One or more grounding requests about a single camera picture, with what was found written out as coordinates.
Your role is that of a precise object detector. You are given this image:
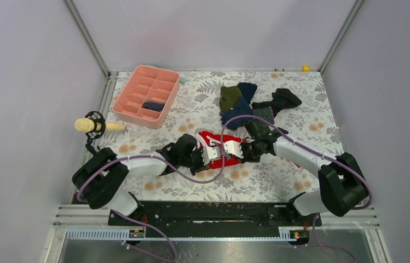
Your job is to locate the red underwear white trim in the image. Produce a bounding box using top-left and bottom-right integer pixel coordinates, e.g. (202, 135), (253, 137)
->
(195, 130), (240, 169)

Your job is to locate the pink divided organizer tray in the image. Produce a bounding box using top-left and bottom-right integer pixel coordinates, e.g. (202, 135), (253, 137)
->
(112, 65), (180, 129)

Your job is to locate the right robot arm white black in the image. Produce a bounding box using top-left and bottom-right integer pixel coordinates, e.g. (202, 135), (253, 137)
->
(241, 119), (370, 226)

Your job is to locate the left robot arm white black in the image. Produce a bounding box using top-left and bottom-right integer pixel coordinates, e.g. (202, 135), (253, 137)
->
(72, 134), (221, 225)

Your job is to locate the striped grey underwear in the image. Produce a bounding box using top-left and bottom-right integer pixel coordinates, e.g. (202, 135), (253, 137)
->
(252, 106), (275, 124)

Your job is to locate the navy blue underwear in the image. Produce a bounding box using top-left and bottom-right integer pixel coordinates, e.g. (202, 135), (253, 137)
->
(220, 82), (257, 126)

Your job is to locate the olive green underwear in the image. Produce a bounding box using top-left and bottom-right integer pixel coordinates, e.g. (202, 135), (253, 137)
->
(219, 86), (242, 112)

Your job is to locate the black underwear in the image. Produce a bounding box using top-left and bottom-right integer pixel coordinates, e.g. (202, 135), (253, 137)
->
(251, 88), (302, 115)

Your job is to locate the dark rolled underwear in tray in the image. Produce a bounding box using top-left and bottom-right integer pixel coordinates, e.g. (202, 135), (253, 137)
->
(142, 101), (165, 112)

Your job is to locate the floral patterned table mat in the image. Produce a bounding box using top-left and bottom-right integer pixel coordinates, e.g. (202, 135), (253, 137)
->
(99, 71), (343, 202)

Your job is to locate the microphone with foam cover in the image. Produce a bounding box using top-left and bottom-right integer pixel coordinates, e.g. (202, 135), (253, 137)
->
(74, 111), (126, 155)

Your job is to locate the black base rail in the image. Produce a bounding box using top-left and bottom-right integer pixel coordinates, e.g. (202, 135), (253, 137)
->
(108, 201), (321, 238)

